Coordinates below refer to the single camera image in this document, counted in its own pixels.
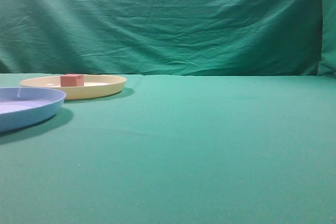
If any small red cube block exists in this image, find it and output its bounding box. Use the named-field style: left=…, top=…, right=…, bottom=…
left=60, top=74, right=85, bottom=87

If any cream yellow plastic plate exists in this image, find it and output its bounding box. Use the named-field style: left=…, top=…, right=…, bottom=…
left=20, top=74, right=127, bottom=100

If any light blue plastic plate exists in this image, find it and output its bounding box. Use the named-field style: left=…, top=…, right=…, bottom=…
left=1, top=87, right=66, bottom=133

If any green table cloth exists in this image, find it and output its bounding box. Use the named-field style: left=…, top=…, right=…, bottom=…
left=1, top=76, right=335, bottom=223

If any green backdrop curtain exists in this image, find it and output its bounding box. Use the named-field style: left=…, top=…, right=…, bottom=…
left=1, top=0, right=335, bottom=76

